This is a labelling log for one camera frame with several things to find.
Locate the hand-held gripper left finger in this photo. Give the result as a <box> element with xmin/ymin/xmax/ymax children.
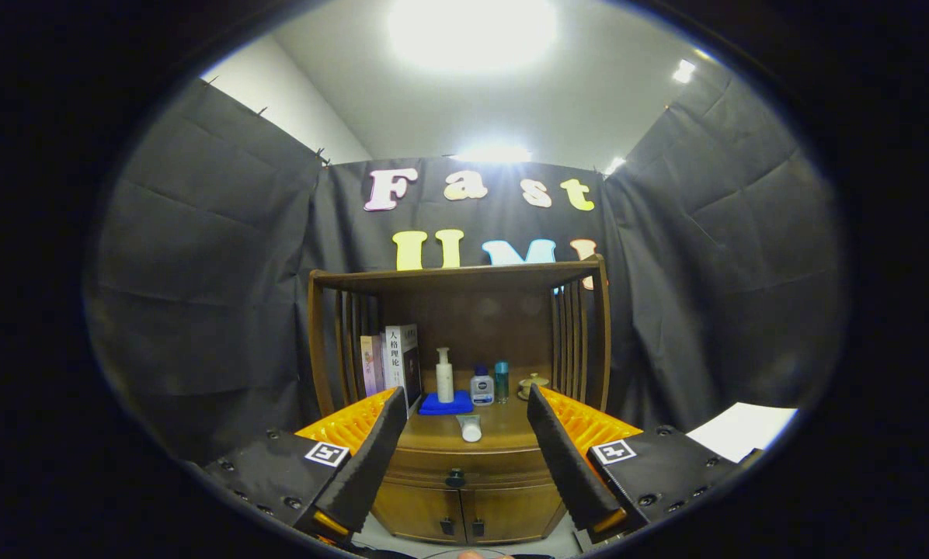
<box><xmin>200</xmin><ymin>386</ymin><xmax>409</xmax><ymax>544</ymax></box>

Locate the brown wooden cabinet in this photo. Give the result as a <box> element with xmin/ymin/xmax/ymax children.
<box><xmin>307</xmin><ymin>256</ymin><xmax>613</xmax><ymax>544</ymax></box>

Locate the thick white book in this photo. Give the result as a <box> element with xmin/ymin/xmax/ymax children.
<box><xmin>384</xmin><ymin>324</ymin><xmax>423</xmax><ymax>416</ymax></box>

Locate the black backdrop cloth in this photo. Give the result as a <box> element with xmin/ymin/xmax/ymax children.
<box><xmin>84</xmin><ymin>78</ymin><xmax>850</xmax><ymax>467</ymax></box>

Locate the purple paperback book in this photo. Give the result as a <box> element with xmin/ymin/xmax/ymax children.
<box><xmin>360</xmin><ymin>335</ymin><xmax>386</xmax><ymax>398</ymax></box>

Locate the brown wooden drawer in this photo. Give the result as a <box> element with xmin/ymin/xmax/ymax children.
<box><xmin>387</xmin><ymin>446</ymin><xmax>547</xmax><ymax>490</ymax></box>

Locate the white pump bottle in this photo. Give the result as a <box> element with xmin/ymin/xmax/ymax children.
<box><xmin>436</xmin><ymin>347</ymin><xmax>455</xmax><ymax>404</ymax></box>

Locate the wooden countertop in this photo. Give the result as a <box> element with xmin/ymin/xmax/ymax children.
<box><xmin>393</xmin><ymin>365</ymin><xmax>570</xmax><ymax>453</ymax></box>

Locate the blue folded cloth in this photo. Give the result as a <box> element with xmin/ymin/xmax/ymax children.
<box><xmin>418</xmin><ymin>391</ymin><xmax>475</xmax><ymax>416</ymax></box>

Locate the wooden cabinet door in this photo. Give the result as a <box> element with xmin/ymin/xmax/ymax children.
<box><xmin>461</xmin><ymin>485</ymin><xmax>566</xmax><ymax>544</ymax></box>
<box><xmin>371</xmin><ymin>483</ymin><xmax>465</xmax><ymax>544</ymax></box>

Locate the white bottle with blue cap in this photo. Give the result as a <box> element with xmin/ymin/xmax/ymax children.
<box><xmin>470</xmin><ymin>365</ymin><xmax>496</xmax><ymax>407</ymax></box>

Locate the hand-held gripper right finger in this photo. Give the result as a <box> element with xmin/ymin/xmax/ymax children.
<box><xmin>527</xmin><ymin>384</ymin><xmax>745</xmax><ymax>546</ymax></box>

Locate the white flat board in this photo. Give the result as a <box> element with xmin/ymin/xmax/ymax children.
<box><xmin>686</xmin><ymin>402</ymin><xmax>799</xmax><ymax>464</ymax></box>

